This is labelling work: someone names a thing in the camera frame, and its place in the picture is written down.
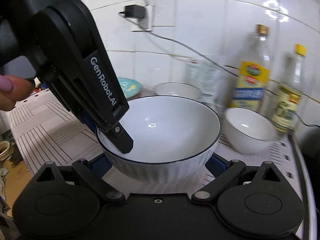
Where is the yellow label cooking wine bottle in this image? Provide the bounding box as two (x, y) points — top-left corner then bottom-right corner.
(229, 24), (272, 114)

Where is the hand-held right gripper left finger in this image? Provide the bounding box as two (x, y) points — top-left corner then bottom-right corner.
(34, 154), (125, 205)

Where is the black plug-in charger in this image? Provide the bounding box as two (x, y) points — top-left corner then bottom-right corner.
(119, 4), (145, 19)

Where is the white plastic packet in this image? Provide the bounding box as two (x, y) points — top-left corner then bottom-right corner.
(186, 59), (223, 105)

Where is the blue fried egg plate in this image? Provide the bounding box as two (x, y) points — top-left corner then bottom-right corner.
(116, 77), (143, 100)

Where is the person's left hand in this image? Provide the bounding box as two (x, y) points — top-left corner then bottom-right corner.
(0, 76), (34, 112)

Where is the striped white tablecloth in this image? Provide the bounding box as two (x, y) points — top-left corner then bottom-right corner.
(7, 85), (310, 188)

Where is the clear vinegar bottle yellow cap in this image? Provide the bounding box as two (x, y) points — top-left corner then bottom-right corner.
(271, 44), (308, 133)

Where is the white bowl with dark rim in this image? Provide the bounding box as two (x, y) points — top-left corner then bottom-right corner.
(96, 95), (222, 183)
(153, 82), (202, 103)
(224, 107), (277, 154)

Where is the white wall outlet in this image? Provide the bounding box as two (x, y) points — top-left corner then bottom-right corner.
(136, 5), (153, 30)

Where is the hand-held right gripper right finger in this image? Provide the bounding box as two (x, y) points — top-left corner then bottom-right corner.
(191, 155), (285, 202)

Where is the dark cooking pot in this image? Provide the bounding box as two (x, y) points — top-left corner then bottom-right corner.
(291, 125), (320, 230)

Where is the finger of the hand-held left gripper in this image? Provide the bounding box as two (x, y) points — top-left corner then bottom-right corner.
(81, 112), (100, 130)
(49, 50), (133, 154)

